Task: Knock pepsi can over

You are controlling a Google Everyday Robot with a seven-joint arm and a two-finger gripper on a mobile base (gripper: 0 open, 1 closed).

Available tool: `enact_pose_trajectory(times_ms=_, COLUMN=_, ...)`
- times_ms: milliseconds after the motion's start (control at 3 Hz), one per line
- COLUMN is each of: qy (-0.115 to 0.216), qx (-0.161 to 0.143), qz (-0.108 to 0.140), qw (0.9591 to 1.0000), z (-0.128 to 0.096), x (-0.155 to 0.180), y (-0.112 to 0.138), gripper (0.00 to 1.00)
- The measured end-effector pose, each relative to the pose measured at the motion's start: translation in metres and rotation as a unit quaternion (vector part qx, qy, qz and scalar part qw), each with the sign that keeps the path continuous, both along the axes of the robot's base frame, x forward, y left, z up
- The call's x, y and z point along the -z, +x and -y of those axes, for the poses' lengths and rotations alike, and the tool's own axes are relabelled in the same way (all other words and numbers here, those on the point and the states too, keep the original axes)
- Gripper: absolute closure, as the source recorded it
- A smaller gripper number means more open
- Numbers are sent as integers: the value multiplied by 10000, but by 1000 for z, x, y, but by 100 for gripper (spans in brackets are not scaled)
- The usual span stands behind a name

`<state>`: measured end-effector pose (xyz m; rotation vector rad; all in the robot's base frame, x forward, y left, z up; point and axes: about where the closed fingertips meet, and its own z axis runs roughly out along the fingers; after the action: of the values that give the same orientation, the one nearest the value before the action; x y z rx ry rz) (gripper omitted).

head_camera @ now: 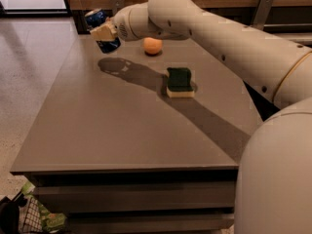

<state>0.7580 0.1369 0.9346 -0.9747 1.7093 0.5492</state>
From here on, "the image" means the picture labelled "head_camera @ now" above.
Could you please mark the grey drawer cabinet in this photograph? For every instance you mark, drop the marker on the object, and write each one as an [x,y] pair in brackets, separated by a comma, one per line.
[107,120]

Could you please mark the green yellow sponge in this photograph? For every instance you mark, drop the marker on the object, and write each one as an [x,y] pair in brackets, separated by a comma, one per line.
[179,83]

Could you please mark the lower grey drawer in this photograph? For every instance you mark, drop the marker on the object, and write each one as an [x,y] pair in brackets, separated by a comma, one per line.
[151,224]

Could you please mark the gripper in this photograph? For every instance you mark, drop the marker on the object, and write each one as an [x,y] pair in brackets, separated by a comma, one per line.
[121,23]

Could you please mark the right metal bracket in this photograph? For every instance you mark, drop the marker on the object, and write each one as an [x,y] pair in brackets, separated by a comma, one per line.
[261,13]

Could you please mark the horizontal metal rail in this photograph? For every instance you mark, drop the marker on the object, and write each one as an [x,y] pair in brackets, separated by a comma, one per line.
[292,25]

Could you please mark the upper grey drawer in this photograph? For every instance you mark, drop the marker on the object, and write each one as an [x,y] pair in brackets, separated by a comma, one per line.
[137,197]

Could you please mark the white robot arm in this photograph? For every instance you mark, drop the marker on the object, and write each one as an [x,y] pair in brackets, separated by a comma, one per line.
[274,184]

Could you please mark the orange fruit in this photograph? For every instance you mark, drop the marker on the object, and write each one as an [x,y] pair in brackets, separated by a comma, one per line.
[152,46]

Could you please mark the green snack bag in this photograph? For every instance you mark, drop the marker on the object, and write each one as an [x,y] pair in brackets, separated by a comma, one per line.
[50,223]

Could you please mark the left metal bracket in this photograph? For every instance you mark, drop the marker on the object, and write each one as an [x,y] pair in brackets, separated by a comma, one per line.
[117,5]

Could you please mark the blue pepsi can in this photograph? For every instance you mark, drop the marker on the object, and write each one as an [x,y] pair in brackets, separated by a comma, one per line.
[94,19]

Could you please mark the black wire basket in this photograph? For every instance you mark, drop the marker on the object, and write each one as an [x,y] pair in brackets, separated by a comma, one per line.
[12,221]

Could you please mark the grey drawer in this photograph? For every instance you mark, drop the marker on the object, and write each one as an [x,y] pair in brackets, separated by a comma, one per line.
[151,224]
[137,197]

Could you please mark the metal bracket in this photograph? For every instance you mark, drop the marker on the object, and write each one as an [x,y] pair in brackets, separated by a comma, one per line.
[261,13]
[117,5]

